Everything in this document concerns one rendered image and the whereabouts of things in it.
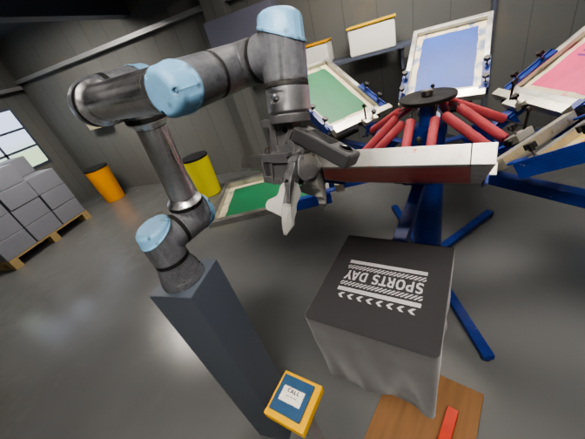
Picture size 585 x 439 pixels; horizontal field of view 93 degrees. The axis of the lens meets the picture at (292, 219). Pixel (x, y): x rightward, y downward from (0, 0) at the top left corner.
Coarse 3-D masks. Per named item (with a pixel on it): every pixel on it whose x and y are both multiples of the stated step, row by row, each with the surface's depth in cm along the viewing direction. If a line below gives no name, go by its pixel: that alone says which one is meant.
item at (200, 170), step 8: (200, 152) 446; (184, 160) 433; (192, 160) 422; (200, 160) 428; (208, 160) 441; (192, 168) 430; (200, 168) 433; (208, 168) 441; (192, 176) 440; (200, 176) 439; (208, 176) 444; (200, 184) 446; (208, 184) 449; (216, 184) 460; (200, 192) 459; (208, 192) 456; (216, 192) 463
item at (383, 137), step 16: (400, 112) 171; (448, 112) 148; (464, 112) 151; (480, 112) 158; (496, 112) 158; (384, 128) 175; (400, 128) 162; (432, 128) 147; (464, 128) 143; (480, 128) 149; (496, 128) 143; (368, 144) 181; (384, 144) 167; (432, 144) 143
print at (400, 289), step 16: (352, 272) 114; (368, 272) 111; (384, 272) 109; (400, 272) 107; (416, 272) 105; (352, 288) 107; (368, 288) 105; (384, 288) 103; (400, 288) 101; (416, 288) 99; (368, 304) 99; (384, 304) 97; (400, 304) 96; (416, 304) 94
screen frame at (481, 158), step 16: (464, 144) 49; (480, 144) 48; (496, 144) 47; (256, 160) 75; (320, 160) 65; (368, 160) 59; (384, 160) 57; (400, 160) 55; (416, 160) 54; (432, 160) 52; (448, 160) 51; (464, 160) 50; (480, 160) 48; (496, 160) 47; (480, 176) 74
